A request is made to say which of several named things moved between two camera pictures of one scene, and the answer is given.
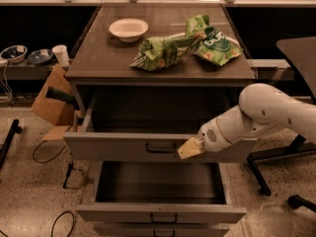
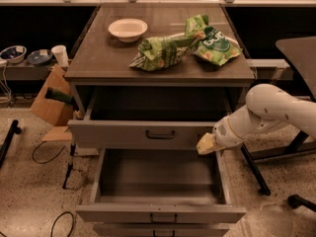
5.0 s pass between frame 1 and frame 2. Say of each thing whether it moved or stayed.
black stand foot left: stayed
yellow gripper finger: moved
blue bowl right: stayed
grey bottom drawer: stayed
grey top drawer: moved
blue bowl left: stayed
